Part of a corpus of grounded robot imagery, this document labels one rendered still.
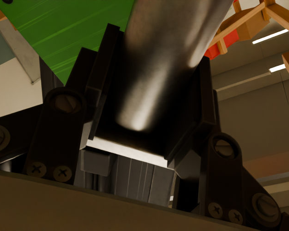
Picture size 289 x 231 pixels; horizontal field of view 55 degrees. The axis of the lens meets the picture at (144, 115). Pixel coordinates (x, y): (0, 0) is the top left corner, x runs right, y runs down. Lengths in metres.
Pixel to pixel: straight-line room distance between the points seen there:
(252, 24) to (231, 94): 3.80
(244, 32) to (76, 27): 4.05
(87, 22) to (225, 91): 7.62
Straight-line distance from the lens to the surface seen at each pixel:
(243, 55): 9.72
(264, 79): 7.84
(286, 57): 0.79
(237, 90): 7.84
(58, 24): 0.26
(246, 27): 4.22
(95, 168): 0.31
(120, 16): 0.24
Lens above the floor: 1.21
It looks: 22 degrees up
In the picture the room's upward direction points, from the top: 153 degrees clockwise
